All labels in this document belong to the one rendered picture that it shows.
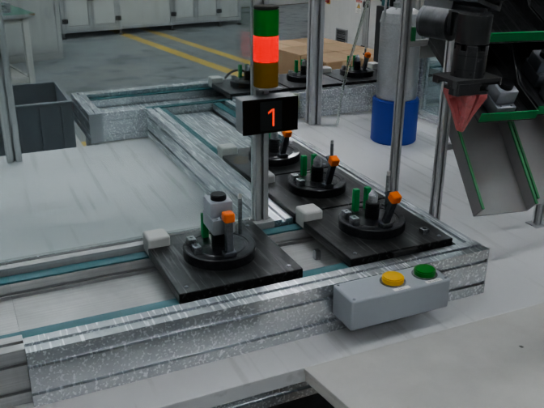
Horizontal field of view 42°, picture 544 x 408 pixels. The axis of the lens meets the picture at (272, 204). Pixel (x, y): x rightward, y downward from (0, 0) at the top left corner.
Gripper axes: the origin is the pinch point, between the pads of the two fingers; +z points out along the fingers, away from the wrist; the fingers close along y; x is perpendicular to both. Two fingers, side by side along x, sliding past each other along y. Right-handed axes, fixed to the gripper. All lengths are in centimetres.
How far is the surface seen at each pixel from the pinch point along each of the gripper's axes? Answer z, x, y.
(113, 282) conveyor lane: 33, -26, 58
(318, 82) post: 23, -126, -39
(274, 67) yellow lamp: -5.9, -29.0, 23.3
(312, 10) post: -2, -128, -36
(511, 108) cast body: 1.3, -11.0, -21.6
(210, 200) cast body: 15.7, -18.8, 40.3
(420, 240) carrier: 26.3, -8.1, -0.8
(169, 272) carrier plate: 27, -15, 49
